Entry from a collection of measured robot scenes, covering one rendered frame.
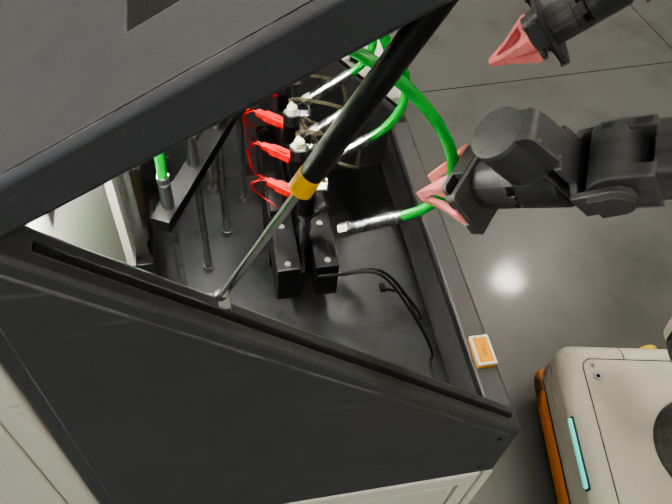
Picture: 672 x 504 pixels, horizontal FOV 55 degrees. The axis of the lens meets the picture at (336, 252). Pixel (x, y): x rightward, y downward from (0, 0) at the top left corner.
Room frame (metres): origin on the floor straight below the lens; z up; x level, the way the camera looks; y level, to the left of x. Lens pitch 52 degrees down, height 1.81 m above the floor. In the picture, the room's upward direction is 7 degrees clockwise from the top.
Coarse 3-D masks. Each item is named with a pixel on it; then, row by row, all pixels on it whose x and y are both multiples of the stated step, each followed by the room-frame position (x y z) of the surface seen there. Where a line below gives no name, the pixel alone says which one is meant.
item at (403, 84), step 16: (368, 64) 0.56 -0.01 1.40; (400, 80) 0.56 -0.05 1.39; (416, 96) 0.56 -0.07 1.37; (432, 112) 0.56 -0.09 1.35; (448, 144) 0.55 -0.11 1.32; (160, 160) 0.59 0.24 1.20; (448, 160) 0.55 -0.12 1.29; (160, 176) 0.59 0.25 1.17; (416, 208) 0.56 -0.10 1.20; (432, 208) 0.55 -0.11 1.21
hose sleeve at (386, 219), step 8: (376, 216) 0.57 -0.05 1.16; (384, 216) 0.56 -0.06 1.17; (392, 216) 0.56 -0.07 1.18; (400, 216) 0.56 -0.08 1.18; (352, 224) 0.57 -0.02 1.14; (360, 224) 0.56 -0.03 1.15; (368, 224) 0.56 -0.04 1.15; (376, 224) 0.56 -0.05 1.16; (384, 224) 0.56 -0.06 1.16; (392, 224) 0.56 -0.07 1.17; (352, 232) 0.56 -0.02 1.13; (360, 232) 0.56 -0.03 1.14
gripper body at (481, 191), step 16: (480, 160) 0.54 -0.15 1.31; (464, 176) 0.52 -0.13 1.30; (480, 176) 0.51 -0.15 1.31; (496, 176) 0.50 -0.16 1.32; (464, 192) 0.50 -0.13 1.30; (480, 192) 0.50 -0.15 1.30; (496, 192) 0.49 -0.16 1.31; (512, 192) 0.49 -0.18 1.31; (464, 208) 0.49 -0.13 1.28; (480, 208) 0.50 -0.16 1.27; (496, 208) 0.50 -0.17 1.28; (512, 208) 0.49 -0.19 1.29; (480, 224) 0.49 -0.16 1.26
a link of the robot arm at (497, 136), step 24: (504, 120) 0.49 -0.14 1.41; (528, 120) 0.47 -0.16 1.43; (552, 120) 0.49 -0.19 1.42; (480, 144) 0.48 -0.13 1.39; (504, 144) 0.46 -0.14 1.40; (528, 144) 0.46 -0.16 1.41; (552, 144) 0.46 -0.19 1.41; (576, 144) 0.49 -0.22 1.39; (504, 168) 0.46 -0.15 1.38; (528, 168) 0.46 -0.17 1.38; (552, 168) 0.46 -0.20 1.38; (576, 168) 0.47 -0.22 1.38; (576, 192) 0.44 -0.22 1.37; (600, 192) 0.43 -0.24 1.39; (624, 192) 0.43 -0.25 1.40
